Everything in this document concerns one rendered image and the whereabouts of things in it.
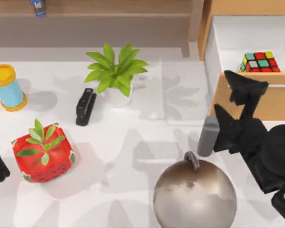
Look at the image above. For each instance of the grey rounded box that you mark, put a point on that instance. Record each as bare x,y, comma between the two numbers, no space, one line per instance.
207,136

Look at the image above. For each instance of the multicoloured puzzle cube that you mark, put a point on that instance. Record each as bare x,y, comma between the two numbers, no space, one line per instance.
261,63

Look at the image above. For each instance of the pale wooden drawer front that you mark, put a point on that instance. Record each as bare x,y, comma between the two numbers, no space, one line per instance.
275,104

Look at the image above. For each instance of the drawer with white inside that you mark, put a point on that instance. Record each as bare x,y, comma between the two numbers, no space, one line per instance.
228,42

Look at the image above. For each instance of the wooden cupboard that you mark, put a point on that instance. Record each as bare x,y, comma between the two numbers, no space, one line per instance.
205,31

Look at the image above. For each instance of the silver metal ball with hook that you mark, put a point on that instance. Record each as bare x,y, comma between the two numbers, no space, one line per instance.
195,194

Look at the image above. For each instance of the green plant in white pot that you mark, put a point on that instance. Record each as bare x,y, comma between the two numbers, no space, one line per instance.
116,71

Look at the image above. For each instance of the black stapler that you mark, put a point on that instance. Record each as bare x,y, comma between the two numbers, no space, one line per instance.
84,108

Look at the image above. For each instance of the wooden open shelf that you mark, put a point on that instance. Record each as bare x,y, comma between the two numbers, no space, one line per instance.
97,26

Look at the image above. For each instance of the red watermelon pot with plant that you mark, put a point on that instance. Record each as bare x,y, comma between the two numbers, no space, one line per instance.
47,161

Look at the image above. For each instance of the blue bottle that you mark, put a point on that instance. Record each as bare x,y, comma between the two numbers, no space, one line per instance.
38,7

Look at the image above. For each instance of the yellow and blue cylinder container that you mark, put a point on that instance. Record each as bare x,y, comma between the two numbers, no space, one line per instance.
10,91

